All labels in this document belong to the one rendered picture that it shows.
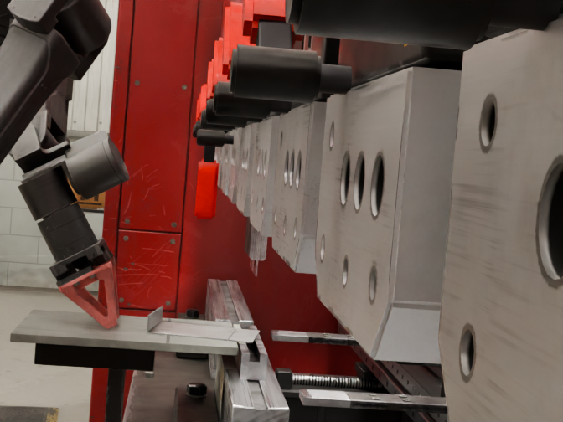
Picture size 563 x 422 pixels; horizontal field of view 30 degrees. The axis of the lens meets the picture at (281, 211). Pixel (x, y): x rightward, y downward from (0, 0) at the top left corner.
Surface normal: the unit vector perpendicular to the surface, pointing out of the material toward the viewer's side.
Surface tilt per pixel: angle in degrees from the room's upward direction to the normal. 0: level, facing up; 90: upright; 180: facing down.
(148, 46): 90
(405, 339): 135
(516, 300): 90
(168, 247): 90
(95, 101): 90
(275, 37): 40
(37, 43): 78
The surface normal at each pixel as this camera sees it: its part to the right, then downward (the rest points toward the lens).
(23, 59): -0.22, -0.26
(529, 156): -0.99, -0.07
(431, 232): 0.09, 0.06
